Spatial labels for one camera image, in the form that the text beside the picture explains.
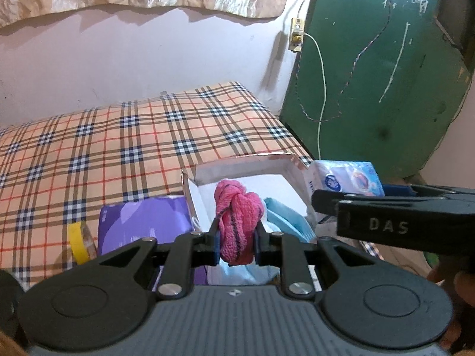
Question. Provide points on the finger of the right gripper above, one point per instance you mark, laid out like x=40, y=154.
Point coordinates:
x=334, y=203
x=424, y=191

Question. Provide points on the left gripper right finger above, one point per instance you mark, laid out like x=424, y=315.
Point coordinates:
x=285, y=252

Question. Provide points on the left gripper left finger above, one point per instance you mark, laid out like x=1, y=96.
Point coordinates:
x=189, y=251

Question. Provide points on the light blue cloth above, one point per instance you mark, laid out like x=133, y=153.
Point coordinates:
x=280, y=217

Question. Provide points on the blue tissue packet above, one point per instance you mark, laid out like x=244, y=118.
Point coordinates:
x=344, y=177

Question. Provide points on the pink towel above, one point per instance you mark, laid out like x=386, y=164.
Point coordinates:
x=238, y=213

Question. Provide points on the blue surgical mask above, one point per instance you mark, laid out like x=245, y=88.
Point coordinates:
x=250, y=274

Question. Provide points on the person right hand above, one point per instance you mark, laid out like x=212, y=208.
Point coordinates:
x=456, y=277

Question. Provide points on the white cardboard box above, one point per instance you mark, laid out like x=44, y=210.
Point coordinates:
x=281, y=176

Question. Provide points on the purple wet wipes pack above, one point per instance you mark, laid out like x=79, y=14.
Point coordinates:
x=163, y=218

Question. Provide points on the yellow tape roll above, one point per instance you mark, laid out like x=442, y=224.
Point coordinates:
x=81, y=242

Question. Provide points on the green wooden door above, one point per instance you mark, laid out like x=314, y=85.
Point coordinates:
x=380, y=80

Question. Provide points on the plaid bed sheet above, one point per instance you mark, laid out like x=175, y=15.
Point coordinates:
x=65, y=168

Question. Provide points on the grey tumbler black lid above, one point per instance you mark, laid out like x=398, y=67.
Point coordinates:
x=10, y=291

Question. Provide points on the wall power socket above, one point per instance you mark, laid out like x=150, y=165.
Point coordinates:
x=296, y=35

